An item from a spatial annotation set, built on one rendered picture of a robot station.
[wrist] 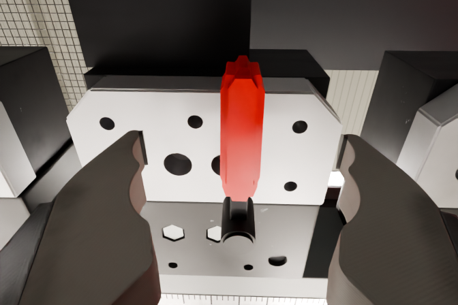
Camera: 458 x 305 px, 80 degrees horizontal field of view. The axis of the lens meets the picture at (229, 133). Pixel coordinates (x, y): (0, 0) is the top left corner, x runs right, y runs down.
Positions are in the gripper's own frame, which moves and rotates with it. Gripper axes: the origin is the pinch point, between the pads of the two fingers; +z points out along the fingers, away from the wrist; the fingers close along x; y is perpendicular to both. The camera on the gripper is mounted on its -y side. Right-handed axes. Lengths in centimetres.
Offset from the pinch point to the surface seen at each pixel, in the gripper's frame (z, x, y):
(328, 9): 57, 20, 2
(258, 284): 3.0, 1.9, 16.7
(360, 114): 269, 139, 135
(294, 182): 3.1, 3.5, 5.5
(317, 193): 2.5, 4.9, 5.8
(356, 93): 271, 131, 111
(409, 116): 5.7, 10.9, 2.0
